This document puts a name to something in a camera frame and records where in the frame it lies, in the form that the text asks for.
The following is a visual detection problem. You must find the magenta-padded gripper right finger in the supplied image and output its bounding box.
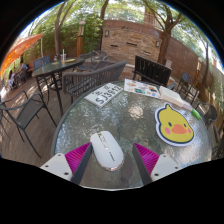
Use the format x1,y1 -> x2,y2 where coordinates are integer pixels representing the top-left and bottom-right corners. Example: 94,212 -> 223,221
132,142 -> 184,186

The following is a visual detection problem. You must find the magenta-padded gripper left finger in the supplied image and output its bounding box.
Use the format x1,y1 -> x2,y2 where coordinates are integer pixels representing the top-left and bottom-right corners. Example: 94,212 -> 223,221
39,142 -> 93,185

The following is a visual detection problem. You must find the white computer mouse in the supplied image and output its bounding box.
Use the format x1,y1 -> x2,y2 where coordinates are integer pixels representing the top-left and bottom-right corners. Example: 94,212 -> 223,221
89,130 -> 125,172

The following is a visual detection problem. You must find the yellow duck mouse pad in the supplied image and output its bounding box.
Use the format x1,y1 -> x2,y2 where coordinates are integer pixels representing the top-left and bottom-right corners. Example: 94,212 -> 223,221
154,103 -> 195,148

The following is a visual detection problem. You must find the black mesh metal chair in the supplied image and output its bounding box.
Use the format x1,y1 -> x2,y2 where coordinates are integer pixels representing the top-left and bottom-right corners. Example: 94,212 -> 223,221
0,89 -> 58,159

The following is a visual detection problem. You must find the blue white booklet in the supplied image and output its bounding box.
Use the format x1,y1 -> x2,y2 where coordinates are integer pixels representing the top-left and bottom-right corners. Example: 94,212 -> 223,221
181,101 -> 194,113

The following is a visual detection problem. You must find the white book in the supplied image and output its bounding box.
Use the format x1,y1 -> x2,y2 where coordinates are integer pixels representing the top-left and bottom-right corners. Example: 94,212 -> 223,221
168,91 -> 186,108
158,85 -> 178,101

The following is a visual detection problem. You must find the colourful sticker sheet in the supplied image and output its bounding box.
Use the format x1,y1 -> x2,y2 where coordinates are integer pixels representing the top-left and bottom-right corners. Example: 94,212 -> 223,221
123,78 -> 162,100

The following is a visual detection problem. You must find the white license plate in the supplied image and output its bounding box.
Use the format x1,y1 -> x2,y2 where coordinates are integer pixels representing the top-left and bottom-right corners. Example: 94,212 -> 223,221
83,83 -> 124,108

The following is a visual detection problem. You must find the grey wicker armchair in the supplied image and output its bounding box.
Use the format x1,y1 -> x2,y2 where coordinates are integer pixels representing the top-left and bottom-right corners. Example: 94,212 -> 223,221
61,59 -> 128,104
74,49 -> 109,73

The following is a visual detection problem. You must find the black slatted wooden chair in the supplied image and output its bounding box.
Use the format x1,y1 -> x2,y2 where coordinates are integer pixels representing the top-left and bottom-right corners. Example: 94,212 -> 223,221
132,54 -> 173,88

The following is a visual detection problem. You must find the person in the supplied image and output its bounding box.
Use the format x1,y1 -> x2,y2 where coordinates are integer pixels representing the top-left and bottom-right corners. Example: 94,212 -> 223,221
7,69 -> 18,90
18,61 -> 30,83

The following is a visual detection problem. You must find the dark round patio table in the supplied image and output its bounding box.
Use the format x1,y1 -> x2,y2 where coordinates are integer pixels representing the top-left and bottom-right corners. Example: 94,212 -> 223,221
31,56 -> 87,118

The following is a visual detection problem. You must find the stone raised basin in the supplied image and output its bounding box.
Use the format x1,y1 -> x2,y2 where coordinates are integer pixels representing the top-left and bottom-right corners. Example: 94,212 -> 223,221
121,63 -> 138,81

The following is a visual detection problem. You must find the blue patio chair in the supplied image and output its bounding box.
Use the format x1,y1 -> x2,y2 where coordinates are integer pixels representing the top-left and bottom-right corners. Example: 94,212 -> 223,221
32,54 -> 52,71

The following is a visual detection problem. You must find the leafy garden tree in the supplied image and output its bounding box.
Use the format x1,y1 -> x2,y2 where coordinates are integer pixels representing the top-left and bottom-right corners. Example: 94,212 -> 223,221
53,1 -> 69,59
199,33 -> 212,79
97,0 -> 110,51
143,0 -> 183,66

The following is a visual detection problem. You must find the orange parasol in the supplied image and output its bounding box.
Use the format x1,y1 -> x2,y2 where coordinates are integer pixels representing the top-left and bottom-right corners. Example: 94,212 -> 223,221
0,33 -> 44,79

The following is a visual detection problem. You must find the black metal frame chair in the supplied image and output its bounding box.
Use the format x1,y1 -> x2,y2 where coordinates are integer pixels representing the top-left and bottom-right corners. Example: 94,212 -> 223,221
174,72 -> 201,106

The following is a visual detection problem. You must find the wooden lamp post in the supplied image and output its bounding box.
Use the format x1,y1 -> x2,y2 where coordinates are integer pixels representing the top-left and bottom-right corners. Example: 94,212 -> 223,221
75,20 -> 87,58
195,56 -> 205,88

